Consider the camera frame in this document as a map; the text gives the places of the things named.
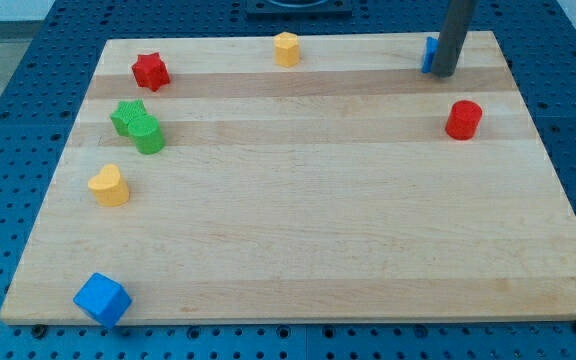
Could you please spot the blue cube block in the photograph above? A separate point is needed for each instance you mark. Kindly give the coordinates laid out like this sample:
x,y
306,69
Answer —
x,y
103,300

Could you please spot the wooden board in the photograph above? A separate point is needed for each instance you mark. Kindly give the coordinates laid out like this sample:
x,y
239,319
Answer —
x,y
325,192

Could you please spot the yellow hexagon block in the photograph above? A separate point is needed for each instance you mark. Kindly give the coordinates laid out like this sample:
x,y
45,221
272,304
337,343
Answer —
x,y
286,49

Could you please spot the green cylinder block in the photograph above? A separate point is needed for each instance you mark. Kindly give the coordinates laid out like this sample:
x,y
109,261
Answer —
x,y
146,134

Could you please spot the green star block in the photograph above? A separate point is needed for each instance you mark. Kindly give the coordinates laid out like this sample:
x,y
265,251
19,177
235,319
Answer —
x,y
125,112

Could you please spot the red star block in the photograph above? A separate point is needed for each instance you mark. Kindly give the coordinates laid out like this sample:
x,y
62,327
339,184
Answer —
x,y
150,71

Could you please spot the yellow heart block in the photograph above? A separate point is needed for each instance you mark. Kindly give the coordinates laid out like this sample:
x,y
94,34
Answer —
x,y
109,187

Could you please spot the red cylinder block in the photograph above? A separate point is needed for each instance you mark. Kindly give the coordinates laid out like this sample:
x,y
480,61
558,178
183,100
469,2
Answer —
x,y
463,120

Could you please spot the blue block behind rod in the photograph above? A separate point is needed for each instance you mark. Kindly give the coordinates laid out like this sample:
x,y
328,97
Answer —
x,y
431,45

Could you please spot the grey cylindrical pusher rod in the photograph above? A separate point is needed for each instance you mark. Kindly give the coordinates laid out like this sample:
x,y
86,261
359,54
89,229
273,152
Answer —
x,y
458,18

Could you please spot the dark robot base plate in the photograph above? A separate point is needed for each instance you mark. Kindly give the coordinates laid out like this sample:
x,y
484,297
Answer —
x,y
298,7

